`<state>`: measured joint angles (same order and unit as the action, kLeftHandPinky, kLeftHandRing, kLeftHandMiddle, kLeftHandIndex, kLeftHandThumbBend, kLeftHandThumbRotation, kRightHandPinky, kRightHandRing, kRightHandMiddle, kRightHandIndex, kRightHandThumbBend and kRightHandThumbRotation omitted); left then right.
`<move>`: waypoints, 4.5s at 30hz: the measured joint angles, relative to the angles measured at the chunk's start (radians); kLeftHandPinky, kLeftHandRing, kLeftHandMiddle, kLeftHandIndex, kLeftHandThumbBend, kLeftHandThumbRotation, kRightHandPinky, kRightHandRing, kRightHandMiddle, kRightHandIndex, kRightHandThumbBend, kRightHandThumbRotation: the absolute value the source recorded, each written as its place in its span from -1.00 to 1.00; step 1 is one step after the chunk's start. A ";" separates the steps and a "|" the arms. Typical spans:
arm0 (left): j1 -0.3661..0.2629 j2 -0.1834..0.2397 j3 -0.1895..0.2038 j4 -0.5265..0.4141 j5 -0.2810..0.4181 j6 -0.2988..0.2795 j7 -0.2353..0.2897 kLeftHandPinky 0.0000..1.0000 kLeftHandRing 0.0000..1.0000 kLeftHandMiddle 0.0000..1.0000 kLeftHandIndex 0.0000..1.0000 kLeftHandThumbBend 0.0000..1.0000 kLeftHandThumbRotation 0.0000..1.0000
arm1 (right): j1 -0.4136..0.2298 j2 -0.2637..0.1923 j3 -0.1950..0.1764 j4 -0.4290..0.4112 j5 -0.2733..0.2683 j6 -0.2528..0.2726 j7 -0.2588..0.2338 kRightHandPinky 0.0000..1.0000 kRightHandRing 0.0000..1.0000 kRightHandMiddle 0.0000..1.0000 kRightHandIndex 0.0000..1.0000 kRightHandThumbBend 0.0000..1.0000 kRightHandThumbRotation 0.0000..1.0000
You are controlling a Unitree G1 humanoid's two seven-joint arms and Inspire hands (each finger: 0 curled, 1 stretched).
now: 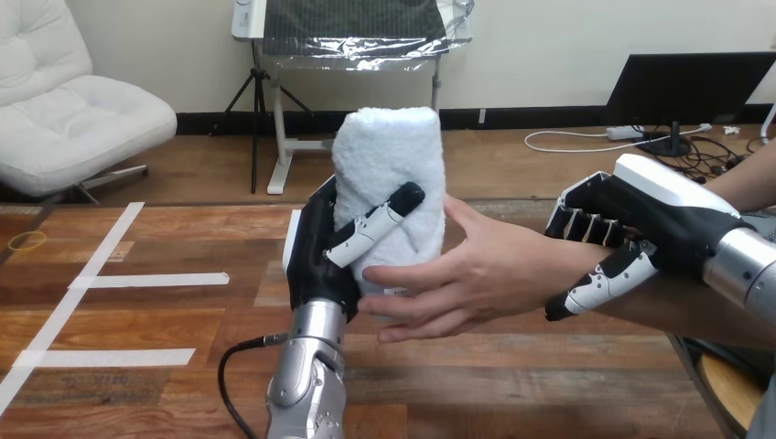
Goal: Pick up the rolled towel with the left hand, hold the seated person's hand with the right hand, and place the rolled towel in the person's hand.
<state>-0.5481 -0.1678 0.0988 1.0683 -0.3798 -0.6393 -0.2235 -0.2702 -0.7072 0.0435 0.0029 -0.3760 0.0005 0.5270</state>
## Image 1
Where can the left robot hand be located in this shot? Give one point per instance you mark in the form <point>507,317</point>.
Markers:
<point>315,273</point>

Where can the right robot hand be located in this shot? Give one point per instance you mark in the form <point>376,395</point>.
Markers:
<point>673,218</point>

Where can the person's hand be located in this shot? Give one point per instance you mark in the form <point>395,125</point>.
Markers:
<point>497,273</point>

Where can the white towel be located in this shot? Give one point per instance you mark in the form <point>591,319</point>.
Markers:
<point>382,157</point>

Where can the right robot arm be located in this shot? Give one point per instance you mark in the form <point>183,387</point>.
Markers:
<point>742,266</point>

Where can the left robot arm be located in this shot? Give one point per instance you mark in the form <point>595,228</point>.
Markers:
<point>309,369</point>

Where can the white power strip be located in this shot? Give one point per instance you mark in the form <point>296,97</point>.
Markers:
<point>624,132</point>

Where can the white desk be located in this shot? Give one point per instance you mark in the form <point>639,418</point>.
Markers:
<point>280,151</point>

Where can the dark screen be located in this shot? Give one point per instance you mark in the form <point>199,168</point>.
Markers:
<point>685,85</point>

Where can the round wooden stool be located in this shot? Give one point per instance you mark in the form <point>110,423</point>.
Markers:
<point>727,388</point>

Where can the black tripod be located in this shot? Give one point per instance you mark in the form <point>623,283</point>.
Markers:
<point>259,85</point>

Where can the foil sheet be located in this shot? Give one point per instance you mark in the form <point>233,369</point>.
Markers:
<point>351,30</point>

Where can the white cushioned chair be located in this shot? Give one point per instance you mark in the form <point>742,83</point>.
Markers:
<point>73,115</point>

